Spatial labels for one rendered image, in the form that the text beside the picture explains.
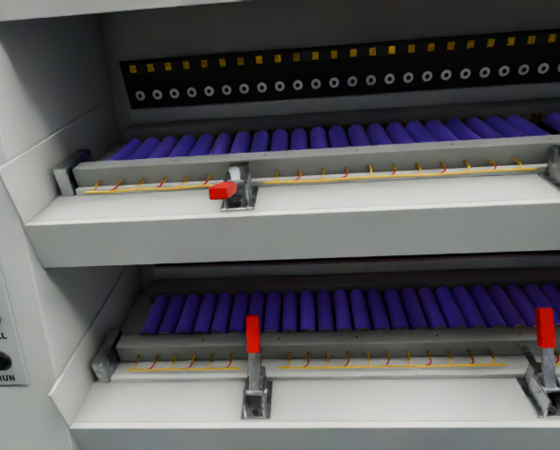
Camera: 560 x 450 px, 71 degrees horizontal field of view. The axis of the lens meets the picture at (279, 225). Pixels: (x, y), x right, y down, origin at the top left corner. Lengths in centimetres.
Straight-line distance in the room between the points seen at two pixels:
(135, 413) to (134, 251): 17
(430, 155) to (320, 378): 24
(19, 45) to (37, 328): 24
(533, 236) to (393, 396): 19
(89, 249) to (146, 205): 6
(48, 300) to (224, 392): 19
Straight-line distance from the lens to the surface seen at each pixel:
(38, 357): 44
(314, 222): 32
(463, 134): 43
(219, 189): 26
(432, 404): 43
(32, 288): 41
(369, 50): 47
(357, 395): 42
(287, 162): 35
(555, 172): 39
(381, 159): 36
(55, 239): 38
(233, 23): 52
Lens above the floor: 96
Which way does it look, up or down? 14 degrees down
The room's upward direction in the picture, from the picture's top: 3 degrees counter-clockwise
